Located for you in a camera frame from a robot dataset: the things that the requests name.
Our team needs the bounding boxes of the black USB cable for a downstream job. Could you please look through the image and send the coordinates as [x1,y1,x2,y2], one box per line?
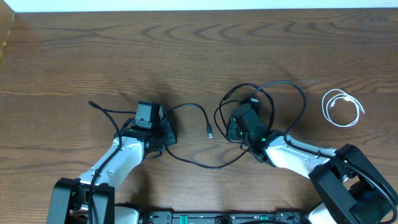
[163,83,275,170]

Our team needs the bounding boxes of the white USB cable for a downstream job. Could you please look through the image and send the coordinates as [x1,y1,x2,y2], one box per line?
[321,88,366,128]

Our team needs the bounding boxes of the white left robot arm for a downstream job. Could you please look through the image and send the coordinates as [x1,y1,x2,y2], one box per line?
[47,119,177,223]

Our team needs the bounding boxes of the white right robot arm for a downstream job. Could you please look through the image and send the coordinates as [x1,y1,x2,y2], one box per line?
[226,115,397,223]

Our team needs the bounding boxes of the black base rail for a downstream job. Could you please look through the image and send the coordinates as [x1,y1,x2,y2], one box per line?
[114,202,312,224]

